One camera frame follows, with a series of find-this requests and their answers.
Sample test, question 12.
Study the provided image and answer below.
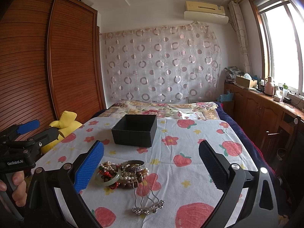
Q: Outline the window with frame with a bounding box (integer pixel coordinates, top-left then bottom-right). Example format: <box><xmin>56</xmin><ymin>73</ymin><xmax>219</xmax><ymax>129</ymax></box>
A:
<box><xmin>249</xmin><ymin>0</ymin><xmax>303</xmax><ymax>95</ymax></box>

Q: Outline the red cord beaded bracelet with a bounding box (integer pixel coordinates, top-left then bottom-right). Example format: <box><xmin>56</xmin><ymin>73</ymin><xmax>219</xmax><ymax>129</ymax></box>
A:
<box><xmin>98</xmin><ymin>165</ymin><xmax>120</xmax><ymax>191</ymax></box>

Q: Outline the wooden chair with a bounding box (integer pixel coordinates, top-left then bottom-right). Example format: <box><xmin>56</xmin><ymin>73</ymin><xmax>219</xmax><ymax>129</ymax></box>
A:
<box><xmin>260</xmin><ymin>115</ymin><xmax>301</xmax><ymax>172</ymax></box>

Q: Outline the floral quilt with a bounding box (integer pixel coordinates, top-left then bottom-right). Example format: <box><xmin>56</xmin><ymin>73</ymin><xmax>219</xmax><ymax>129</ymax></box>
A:
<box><xmin>99</xmin><ymin>101</ymin><xmax>219</xmax><ymax>120</ymax></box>

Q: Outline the wooden louvered wardrobe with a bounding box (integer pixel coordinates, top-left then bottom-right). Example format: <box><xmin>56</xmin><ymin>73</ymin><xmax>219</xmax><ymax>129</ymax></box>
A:
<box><xmin>0</xmin><ymin>0</ymin><xmax>107</xmax><ymax>138</ymax></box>

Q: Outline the white wall air conditioner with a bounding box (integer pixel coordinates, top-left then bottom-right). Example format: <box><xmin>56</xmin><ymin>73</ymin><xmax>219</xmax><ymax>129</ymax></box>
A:
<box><xmin>184</xmin><ymin>1</ymin><xmax>229</xmax><ymax>25</ymax></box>

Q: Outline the dark blue blanket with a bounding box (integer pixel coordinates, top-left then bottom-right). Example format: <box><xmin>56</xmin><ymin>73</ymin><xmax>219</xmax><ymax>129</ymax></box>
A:
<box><xmin>215</xmin><ymin>101</ymin><xmax>281</xmax><ymax>190</ymax></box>

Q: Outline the yellow striped plush toy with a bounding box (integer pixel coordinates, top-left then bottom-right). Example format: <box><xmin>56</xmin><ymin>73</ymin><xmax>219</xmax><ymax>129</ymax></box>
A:
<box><xmin>41</xmin><ymin>111</ymin><xmax>82</xmax><ymax>154</ymax></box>

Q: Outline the white pearl necklace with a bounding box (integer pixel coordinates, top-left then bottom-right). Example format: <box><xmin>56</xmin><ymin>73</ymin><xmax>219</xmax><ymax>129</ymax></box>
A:
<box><xmin>99</xmin><ymin>161</ymin><xmax>150</xmax><ymax>182</ymax></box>

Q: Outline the silver engraved bangle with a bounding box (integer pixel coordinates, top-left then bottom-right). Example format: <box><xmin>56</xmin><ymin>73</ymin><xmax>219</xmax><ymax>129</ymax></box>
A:
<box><xmin>121</xmin><ymin>160</ymin><xmax>145</xmax><ymax>172</ymax></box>

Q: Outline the blue plastic bag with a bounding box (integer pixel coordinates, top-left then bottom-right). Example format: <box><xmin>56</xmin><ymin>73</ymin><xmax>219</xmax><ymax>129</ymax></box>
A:
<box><xmin>217</xmin><ymin>92</ymin><xmax>234</xmax><ymax>103</ymax></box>

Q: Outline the side window curtain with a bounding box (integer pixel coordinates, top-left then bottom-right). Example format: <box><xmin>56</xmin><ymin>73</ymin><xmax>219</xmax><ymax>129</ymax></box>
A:
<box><xmin>228</xmin><ymin>1</ymin><xmax>252</xmax><ymax>74</ymax></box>

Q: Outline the black open jewelry box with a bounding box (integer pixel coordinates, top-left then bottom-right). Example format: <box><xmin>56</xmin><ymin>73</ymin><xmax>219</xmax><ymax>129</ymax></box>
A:
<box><xmin>111</xmin><ymin>114</ymin><xmax>157</xmax><ymax>148</ymax></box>

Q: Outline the pink circle pattern curtain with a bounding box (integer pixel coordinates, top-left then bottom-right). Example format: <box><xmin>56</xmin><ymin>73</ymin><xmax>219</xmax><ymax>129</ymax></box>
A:
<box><xmin>102</xmin><ymin>24</ymin><xmax>222</xmax><ymax>104</ymax></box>

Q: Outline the stack of papers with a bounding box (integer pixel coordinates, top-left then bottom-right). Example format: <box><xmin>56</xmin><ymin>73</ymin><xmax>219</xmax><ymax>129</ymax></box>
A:
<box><xmin>224</xmin><ymin>66</ymin><xmax>244</xmax><ymax>82</ymax></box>

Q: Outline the person's left hand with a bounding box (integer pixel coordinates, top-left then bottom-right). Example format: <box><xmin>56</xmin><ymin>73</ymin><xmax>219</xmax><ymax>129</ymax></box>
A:
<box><xmin>12</xmin><ymin>171</ymin><xmax>27</xmax><ymax>207</ymax></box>

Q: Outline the green jade bangle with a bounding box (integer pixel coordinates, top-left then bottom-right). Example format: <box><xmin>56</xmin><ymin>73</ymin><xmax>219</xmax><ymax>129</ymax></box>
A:
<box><xmin>95</xmin><ymin>168</ymin><xmax>122</xmax><ymax>187</ymax></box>

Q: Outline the wooden sideboard cabinet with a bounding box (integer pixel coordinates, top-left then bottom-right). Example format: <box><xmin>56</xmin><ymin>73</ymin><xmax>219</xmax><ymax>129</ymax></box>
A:
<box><xmin>224</xmin><ymin>83</ymin><xmax>303</xmax><ymax>155</ymax></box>

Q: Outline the pink kettle jug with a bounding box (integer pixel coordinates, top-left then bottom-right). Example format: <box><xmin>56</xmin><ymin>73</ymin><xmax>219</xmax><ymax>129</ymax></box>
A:
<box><xmin>264</xmin><ymin>76</ymin><xmax>275</xmax><ymax>96</ymax></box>

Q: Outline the strawberry print white sheet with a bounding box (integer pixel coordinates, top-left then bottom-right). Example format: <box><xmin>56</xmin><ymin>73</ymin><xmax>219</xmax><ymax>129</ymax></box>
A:
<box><xmin>37</xmin><ymin>117</ymin><xmax>257</xmax><ymax>227</ymax></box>

